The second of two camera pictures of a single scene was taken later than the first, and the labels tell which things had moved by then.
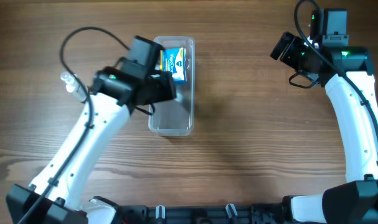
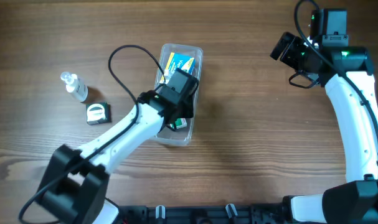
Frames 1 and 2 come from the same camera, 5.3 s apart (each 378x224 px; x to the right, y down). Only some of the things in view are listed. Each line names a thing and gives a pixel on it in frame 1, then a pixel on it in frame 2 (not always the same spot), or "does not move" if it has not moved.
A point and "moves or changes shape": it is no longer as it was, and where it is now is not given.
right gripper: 288,50 does not move
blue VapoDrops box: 174,60 moves or changes shape
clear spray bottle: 73,86 does not move
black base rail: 273,213 does not move
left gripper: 169,86 -> 182,112
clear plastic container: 175,117 moves or changes shape
